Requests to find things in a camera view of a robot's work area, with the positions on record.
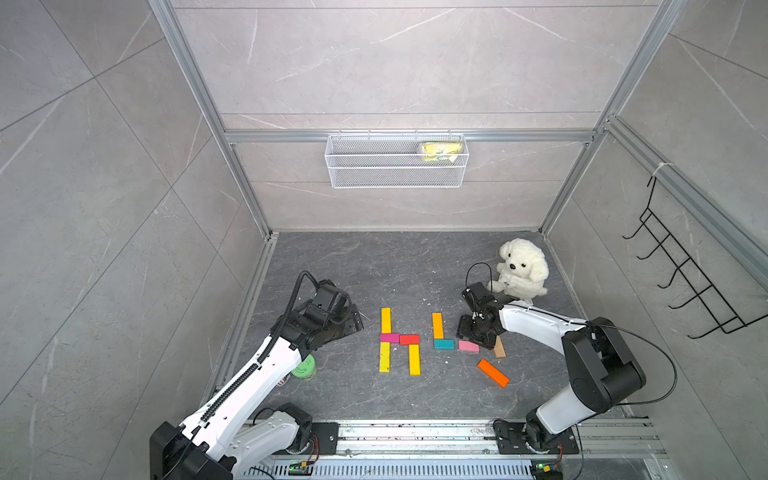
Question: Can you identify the pink block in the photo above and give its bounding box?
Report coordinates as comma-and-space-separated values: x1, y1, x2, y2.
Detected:
458, 340, 480, 354

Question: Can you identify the teal block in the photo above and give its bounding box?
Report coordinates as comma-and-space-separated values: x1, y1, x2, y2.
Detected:
433, 339, 455, 351

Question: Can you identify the amber orange block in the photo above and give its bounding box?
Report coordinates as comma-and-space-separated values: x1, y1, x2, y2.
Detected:
432, 313, 444, 340

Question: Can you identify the magenta block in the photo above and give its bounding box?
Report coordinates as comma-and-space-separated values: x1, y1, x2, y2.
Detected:
380, 333, 400, 344

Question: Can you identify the lime yellow long block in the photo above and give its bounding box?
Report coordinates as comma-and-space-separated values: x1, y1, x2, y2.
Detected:
379, 342, 391, 373

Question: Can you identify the red block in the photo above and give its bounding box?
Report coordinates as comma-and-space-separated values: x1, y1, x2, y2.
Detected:
399, 334, 420, 346

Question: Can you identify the natural wood block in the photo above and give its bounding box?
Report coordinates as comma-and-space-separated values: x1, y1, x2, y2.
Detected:
493, 336, 506, 358

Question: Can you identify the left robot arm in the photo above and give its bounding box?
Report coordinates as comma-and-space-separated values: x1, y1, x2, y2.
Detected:
149, 271, 363, 479

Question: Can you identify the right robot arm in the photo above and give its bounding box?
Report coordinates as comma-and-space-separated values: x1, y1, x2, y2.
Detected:
457, 282, 661, 454

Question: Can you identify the green lid jar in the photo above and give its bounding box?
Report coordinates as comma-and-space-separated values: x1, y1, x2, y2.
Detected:
291, 354, 316, 380

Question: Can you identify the white plush dog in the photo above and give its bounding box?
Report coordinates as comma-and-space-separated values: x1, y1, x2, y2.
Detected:
488, 238, 549, 304

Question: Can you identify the yellow sponge in basket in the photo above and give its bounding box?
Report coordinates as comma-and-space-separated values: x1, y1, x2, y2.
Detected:
417, 142, 464, 163

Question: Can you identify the metal base rail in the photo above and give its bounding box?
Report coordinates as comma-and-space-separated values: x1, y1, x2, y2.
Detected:
237, 418, 677, 479

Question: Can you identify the white wire basket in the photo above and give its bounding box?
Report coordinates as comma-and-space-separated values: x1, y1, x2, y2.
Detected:
324, 133, 469, 189

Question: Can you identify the black wall hook rack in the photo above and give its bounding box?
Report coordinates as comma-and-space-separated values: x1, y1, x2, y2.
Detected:
622, 176, 767, 340

